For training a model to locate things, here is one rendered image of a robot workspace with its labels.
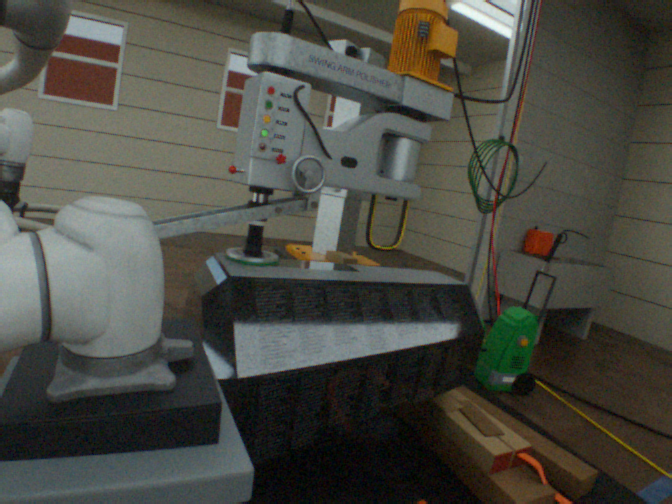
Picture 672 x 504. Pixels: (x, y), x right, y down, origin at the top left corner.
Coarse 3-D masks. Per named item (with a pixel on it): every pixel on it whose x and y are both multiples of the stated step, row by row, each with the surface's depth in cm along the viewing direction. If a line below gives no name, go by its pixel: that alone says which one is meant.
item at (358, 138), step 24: (360, 120) 174; (384, 120) 173; (408, 120) 180; (312, 144) 159; (336, 144) 164; (360, 144) 170; (312, 168) 161; (336, 168) 167; (360, 168) 172; (384, 192) 182; (408, 192) 189
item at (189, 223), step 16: (224, 208) 161; (240, 208) 165; (256, 208) 157; (272, 208) 160; (288, 208) 164; (304, 208) 168; (160, 224) 141; (176, 224) 143; (192, 224) 146; (208, 224) 149; (224, 224) 152
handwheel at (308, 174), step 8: (296, 160) 151; (304, 160) 152; (320, 160) 155; (296, 168) 151; (304, 168) 153; (320, 168) 156; (304, 176) 153; (312, 176) 154; (296, 184) 152; (320, 184) 157; (304, 192) 155; (312, 192) 156
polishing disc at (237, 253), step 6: (228, 252) 160; (234, 252) 162; (240, 252) 164; (264, 252) 172; (270, 252) 175; (240, 258) 157; (246, 258) 156; (252, 258) 157; (258, 258) 158; (264, 258) 160; (270, 258) 162; (276, 258) 164
